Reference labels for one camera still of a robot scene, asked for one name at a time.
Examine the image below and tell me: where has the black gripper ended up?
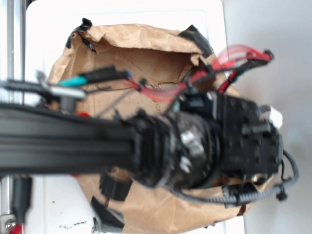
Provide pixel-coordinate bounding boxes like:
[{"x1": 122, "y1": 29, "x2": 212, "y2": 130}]
[{"x1": 181, "y1": 91, "x2": 283, "y2": 179}]

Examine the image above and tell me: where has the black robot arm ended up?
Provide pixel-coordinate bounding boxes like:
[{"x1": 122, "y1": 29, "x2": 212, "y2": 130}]
[{"x1": 0, "y1": 91, "x2": 283, "y2": 189}]

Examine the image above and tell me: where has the brown paper bag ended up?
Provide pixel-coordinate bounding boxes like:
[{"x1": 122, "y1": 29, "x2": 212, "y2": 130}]
[{"x1": 48, "y1": 24, "x2": 272, "y2": 234}]

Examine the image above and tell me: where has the grey braided cable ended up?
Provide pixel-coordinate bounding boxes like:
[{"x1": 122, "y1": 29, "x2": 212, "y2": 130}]
[{"x1": 170, "y1": 150, "x2": 299, "y2": 204}]

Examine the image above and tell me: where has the red wire bundle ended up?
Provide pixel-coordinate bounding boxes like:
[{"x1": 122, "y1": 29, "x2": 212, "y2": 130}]
[{"x1": 121, "y1": 43, "x2": 275, "y2": 100}]

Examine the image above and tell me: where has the aluminium frame rail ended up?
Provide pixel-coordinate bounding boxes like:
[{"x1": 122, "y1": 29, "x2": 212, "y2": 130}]
[{"x1": 0, "y1": 0, "x2": 25, "y2": 234}]

